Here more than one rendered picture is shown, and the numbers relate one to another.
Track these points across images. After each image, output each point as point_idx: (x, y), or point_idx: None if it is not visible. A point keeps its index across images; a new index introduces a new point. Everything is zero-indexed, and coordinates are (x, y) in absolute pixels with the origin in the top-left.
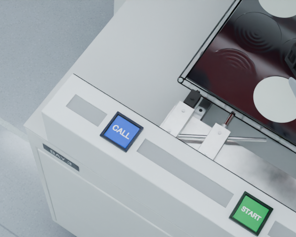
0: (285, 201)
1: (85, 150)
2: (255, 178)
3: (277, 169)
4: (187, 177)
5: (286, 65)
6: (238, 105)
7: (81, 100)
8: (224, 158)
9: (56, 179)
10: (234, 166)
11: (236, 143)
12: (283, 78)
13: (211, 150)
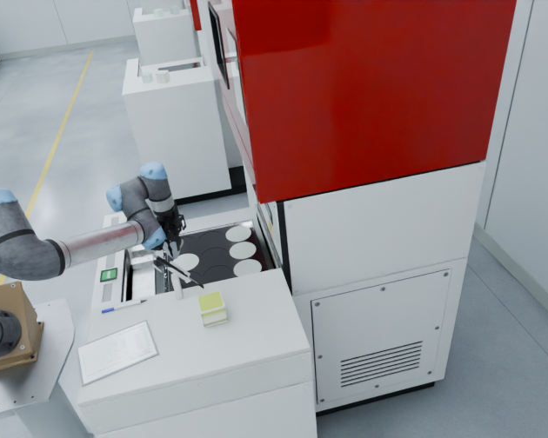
0: (140, 295)
1: None
2: (142, 282)
3: (153, 285)
4: (110, 255)
5: (205, 254)
6: (169, 255)
7: (118, 219)
8: (143, 270)
9: None
10: (142, 275)
11: (154, 268)
12: (197, 257)
13: (137, 261)
